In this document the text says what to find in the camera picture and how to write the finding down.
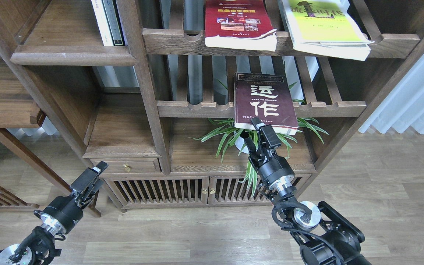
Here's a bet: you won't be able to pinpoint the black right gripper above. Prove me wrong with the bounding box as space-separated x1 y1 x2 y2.
240 117 296 192

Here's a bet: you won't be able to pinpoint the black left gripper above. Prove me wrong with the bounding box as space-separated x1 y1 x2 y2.
34 161 108 234

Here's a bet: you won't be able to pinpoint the maroon book white characters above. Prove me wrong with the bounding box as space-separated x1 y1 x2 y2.
234 73 299 135

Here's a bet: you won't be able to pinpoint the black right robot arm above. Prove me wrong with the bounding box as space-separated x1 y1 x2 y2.
241 117 369 265

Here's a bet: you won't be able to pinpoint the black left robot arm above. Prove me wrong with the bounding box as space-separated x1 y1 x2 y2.
0 161 108 265

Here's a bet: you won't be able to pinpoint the red book on shelf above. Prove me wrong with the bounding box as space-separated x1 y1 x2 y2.
205 0 277 52

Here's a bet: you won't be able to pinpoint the yellow-green book on shelf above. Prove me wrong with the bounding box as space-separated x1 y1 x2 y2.
280 0 372 61

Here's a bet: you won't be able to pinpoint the green spider plant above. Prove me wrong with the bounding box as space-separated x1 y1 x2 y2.
190 79 329 197

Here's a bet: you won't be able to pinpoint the white plant pot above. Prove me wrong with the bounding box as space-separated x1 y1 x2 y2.
234 136 249 156

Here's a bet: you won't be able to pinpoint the brass drawer knob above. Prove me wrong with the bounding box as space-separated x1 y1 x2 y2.
123 164 131 172

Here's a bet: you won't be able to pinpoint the brass cabinet door knobs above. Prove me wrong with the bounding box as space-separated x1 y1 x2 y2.
201 188 216 195

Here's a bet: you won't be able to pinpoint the dark wooden bookshelf cabinet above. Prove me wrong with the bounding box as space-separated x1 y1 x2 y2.
0 0 424 210

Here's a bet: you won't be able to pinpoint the wooden side table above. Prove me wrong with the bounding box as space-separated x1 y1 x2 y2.
0 56 84 212

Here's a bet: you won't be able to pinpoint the white upright book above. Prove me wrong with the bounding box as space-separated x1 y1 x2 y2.
91 0 113 46

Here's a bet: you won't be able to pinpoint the white curtain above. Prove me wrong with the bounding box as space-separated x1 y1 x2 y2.
358 55 424 134

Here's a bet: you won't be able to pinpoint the dark green upright book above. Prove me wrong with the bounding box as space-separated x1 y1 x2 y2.
102 0 125 46

